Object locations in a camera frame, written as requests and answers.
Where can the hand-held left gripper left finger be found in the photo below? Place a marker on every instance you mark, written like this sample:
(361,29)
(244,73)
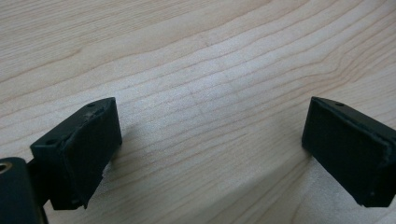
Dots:
(77,149)

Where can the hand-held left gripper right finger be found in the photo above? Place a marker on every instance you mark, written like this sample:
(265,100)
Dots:
(351,149)

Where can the wooden tea box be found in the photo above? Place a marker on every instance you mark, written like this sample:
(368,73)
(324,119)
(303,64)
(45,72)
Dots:
(218,208)

